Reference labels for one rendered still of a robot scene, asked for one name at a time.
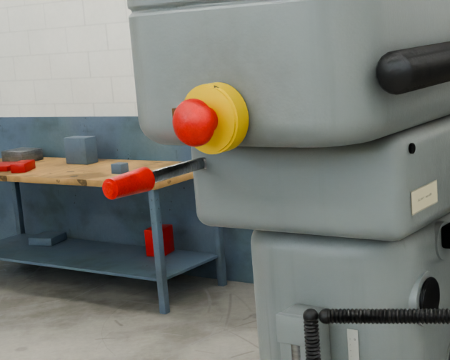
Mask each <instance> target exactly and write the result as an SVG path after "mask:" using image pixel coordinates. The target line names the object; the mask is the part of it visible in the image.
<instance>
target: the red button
mask: <svg viewBox="0 0 450 360"><path fill-rule="evenodd" d="M172 122H173V128H174V132H175V134H176V136H177V137H178V138H179V140H180V141H182V142H183V143H185V144H186V145H188V146H192V147H198V146H203V145H204V144H206V143H208V142H209V141H210V139H211V138H212V136H213V134H214V130H215V129H216V128H217V125H218V117H217V115H216V112H215V111H214V110H213V109H212V108H210V107H208V105H207V104H205V103H204V102H203V101H201V100H199V99H187V100H185V101H183V102H181V103H180V104H179V105H178V106H177V108H176V110H175V112H174V115H173V120H172Z"/></svg>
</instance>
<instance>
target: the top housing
mask: <svg viewBox="0 0 450 360"><path fill-rule="evenodd" d="M127 7H128V9H130V10H131V14H130V15H129V29H130V37H131V51H132V59H133V67H134V81H135V89H136V102H137V111H138V118H139V125H140V128H141V130H142V131H143V133H144V135H145V136H147V137H148V138H149V139H151V140H152V141H155V142H156V143H159V144H165V145H178V146H188V145H186V144H185V143H183V142H182V141H180V140H179V138H178V137H177V136H176V134H175V132H174V128H173V122H172V120H173V116H172V109H173V108H177V106H178V105H179V104H180V103H181V102H183V101H184V99H185V98H186V96H187V94H188V93H189V92H190V91H191V90H192V89H193V88H195V87H197V86H199V85H202V84H210V83H214V82H221V83H225V84H228V85H230V86H232V87H233V88H235V89H236V90H237V91H238V92H239V93H240V94H241V96H242V98H243V99H244V101H245V103H246V107H247V110H248V114H249V126H248V130H247V133H246V136H245V137H244V140H243V141H242V142H241V143H240V144H239V145H238V146H255V147H294V148H317V147H332V146H346V145H352V144H360V143H364V142H368V141H373V140H375V139H379V138H381V137H384V136H388V135H390V134H394V133H396V132H399V131H403V130H405V129H409V128H411V127H414V126H418V125H420V124H424V123H426V122H428V121H432V120H434V119H438V118H441V117H443V116H447V115H449V114H450V81H448V82H445V83H442V84H437V85H434V86H429V87H426V88H423V89H418V90H415V91H410V92H407V93H404V94H398V95H396V94H390V93H388V92H386V91H384V90H383V89H382V88H381V87H380V85H379V83H378V81H377V79H376V66H377V63H378V61H379V59H380V58H381V57H382V56H383V55H384V54H386V53H387V52H390V51H396V50H400V49H409V48H413V47H418V46H425V45H430V44H438V43H443V42H448V41H450V0H127Z"/></svg>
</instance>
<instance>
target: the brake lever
mask: <svg viewBox="0 0 450 360"><path fill-rule="evenodd" d="M200 169H206V158H205V157H202V158H201V157H200V158H197V159H192V160H189V161H185V162H181V163H179V164H174V165H171V166H167V167H164V168H160V169H156V170H153V171H151V170H150V169H149V168H147V167H141V168H138V169H134V170H132V171H128V172H126V173H124V174H120V175H118V176H114V177H111V178H109V179H106V180H105V181H104V182H103V185H102V189H103V193H104V195H105V197H106V198H108V199H118V198H121V197H125V196H131V195H134V194H140V193H143V192H146V191H151V190H152V189H153V187H154V184H155V183H156V182H159V181H163V180H166V179H170V178H173V177H176V176H181V175H183V174H187V173H190V172H193V171H197V170H200Z"/></svg>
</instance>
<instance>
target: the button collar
mask: <svg viewBox="0 0 450 360"><path fill-rule="evenodd" d="M187 99H199V100H201V101H203V102H204V103H205V104H207V105H208V107H210V108H212V109H213V110H214V111H215V112H216V115H217V117H218V125H217V128H216V129H215V130H214V134H213V136H212V138H211V139H210V141H209V142H208V143H206V144H204V145H203V146H198V147H195V148H196V149H198V150H199V151H201V152H204V153H206V154H219V153H222V152H225V151H230V150H232V149H234V148H236V147H237V146H238V145H239V144H240V143H241V142H242V141H243V140H244V137H245V136H246V133H247V130H248V126H249V114H248V110H247V107H246V103H245V101H244V99H243V98H242V96H241V94H240V93H239V92H238V91H237V90H236V89H235V88H233V87H232V86H230V85H228V84H225V83H221V82H214V83H210V84H202V85H199V86H197V87H195V88H193V89H192V90H191V91H190V92H189V93H188V94H187V96H186V98H185V99H184V101H185V100H187Z"/></svg>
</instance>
